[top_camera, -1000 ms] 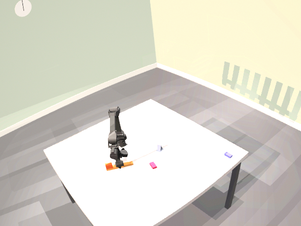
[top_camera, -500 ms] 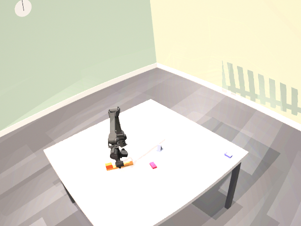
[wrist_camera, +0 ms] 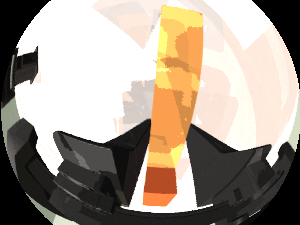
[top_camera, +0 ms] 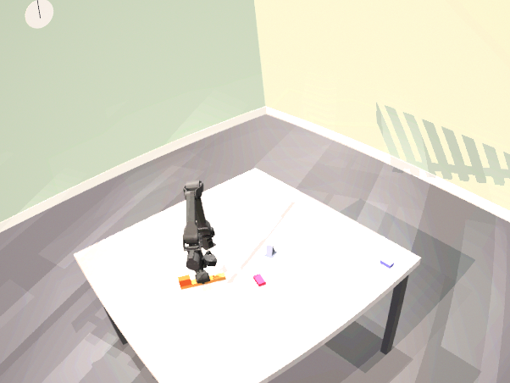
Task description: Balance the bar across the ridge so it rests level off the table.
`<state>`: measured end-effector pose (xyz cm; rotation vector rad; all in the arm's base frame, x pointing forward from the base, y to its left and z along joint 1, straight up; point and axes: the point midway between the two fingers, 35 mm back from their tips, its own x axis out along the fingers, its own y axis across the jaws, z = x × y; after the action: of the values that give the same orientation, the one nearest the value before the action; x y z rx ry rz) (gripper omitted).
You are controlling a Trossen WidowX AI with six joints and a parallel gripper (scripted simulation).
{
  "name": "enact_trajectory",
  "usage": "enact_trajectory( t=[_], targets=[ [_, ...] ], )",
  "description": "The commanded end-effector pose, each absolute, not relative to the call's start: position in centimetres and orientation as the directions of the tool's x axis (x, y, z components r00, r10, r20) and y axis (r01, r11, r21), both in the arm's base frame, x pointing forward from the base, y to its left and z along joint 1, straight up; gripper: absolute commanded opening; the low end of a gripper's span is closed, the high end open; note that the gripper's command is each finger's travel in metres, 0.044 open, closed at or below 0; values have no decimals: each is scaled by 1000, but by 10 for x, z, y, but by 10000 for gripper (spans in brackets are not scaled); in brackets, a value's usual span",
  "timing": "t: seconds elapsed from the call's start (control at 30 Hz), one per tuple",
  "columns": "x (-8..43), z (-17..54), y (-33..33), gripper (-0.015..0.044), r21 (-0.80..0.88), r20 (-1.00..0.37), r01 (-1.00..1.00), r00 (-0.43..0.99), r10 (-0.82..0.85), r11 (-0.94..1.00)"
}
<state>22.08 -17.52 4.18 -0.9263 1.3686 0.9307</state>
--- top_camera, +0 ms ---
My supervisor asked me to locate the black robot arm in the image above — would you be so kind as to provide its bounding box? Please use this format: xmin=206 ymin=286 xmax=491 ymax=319
xmin=182 ymin=180 xmax=218 ymax=270

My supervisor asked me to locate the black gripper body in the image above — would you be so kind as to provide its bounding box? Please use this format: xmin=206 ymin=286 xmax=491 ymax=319
xmin=194 ymin=256 xmax=210 ymax=284

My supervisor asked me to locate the pink rectangular block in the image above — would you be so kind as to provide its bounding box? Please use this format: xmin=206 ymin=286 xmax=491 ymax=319
xmin=253 ymin=274 xmax=266 ymax=286

